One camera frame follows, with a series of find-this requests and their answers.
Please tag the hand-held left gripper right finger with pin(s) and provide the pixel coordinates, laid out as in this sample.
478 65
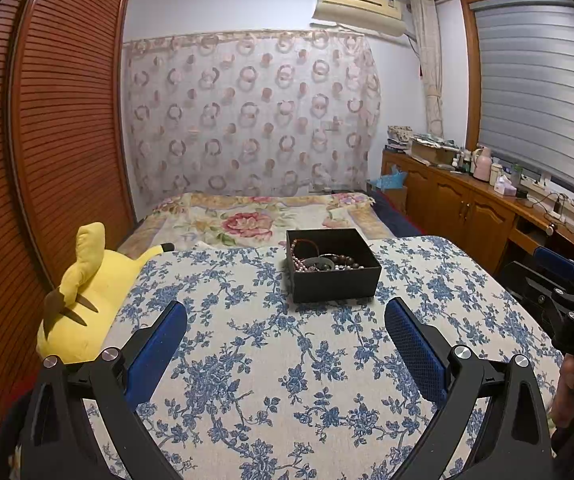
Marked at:
417 355

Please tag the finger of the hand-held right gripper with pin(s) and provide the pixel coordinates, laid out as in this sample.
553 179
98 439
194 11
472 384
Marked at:
542 300
557 262

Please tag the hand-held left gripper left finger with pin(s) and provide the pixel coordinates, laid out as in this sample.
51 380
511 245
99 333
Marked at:
159 345

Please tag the black cardboard box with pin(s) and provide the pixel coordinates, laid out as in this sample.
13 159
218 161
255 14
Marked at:
334 285

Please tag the pale green jade bangle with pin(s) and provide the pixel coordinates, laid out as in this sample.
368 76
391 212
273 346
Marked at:
317 262

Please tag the yellow plush toy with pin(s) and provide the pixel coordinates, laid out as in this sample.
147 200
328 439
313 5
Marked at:
97 280

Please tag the pink tissue box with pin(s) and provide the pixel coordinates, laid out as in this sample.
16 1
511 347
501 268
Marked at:
504 186

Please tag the blue floral cloth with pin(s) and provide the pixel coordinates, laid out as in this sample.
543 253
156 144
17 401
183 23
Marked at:
267 360

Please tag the wooden cabinet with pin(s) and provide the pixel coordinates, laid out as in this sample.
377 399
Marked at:
457 210

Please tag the pink thermos jug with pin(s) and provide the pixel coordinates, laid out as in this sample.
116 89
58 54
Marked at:
483 165

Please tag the flowered bedspread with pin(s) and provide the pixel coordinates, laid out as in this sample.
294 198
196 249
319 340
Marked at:
247 222

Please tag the grey window blind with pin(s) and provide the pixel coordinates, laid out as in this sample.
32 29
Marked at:
537 100

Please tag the blue paper bag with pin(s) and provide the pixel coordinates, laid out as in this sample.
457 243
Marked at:
392 185

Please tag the stack of books and boxes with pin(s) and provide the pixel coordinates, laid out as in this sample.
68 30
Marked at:
427 147

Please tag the brown louvred wardrobe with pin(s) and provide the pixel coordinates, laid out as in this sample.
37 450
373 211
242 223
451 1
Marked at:
52 160

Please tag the cream lace curtain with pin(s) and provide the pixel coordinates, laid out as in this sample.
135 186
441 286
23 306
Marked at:
429 70

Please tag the cream air conditioner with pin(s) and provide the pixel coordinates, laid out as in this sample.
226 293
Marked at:
357 7

